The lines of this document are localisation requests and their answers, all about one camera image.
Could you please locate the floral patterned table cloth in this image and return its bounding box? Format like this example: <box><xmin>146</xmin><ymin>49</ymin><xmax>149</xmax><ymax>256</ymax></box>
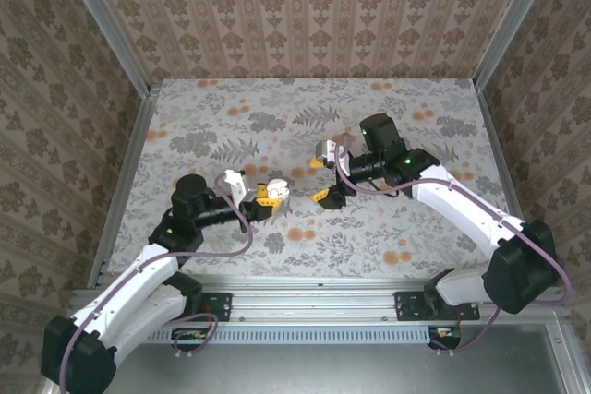
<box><xmin>106</xmin><ymin>78</ymin><xmax>531</xmax><ymax>281</ymax></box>

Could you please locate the small controller circuit board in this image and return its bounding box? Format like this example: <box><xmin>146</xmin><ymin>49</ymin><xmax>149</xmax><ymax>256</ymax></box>
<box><xmin>171</xmin><ymin>327</ymin><xmax>210</xmax><ymax>345</ymax></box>
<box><xmin>428</xmin><ymin>325</ymin><xmax>464</xmax><ymax>350</ymax></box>

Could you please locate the grey metal base sheet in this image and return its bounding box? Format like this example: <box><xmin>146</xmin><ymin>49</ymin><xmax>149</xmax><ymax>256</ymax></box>
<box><xmin>105</xmin><ymin>341</ymin><xmax>567</xmax><ymax>394</ymax></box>

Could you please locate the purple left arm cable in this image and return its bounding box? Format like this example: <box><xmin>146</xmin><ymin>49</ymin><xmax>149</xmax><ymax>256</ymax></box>
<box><xmin>58</xmin><ymin>173</ymin><xmax>255</xmax><ymax>394</ymax></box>

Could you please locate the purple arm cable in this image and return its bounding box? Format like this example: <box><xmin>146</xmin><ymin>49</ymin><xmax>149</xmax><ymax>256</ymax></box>
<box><xmin>58</xmin><ymin>173</ymin><xmax>255</xmax><ymax>394</ymax></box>
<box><xmin>334</xmin><ymin>133</ymin><xmax>575</xmax><ymax>358</ymax></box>

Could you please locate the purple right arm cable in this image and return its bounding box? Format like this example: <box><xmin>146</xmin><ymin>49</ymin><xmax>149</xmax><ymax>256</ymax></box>
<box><xmin>334</xmin><ymin>133</ymin><xmax>575</xmax><ymax>358</ymax></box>

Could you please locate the aluminium frame bar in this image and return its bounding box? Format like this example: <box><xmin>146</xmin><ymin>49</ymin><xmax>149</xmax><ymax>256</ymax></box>
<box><xmin>545</xmin><ymin>315</ymin><xmax>584</xmax><ymax>394</ymax></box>
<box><xmin>53</xmin><ymin>0</ymin><xmax>153</xmax><ymax>99</ymax></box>
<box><xmin>471</xmin><ymin>0</ymin><xmax>563</xmax><ymax>90</ymax></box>
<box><xmin>86</xmin><ymin>84</ymin><xmax>162</xmax><ymax>289</ymax></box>
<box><xmin>474</xmin><ymin>87</ymin><xmax>527</xmax><ymax>229</ymax></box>

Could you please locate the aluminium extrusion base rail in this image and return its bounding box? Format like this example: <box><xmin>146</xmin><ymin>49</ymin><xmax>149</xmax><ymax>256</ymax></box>
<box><xmin>68</xmin><ymin>274</ymin><xmax>569</xmax><ymax>325</ymax></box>

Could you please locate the white slotted cable duct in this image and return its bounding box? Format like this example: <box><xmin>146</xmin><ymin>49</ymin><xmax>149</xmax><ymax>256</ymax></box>
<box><xmin>151</xmin><ymin>327</ymin><xmax>433</xmax><ymax>345</ymax></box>

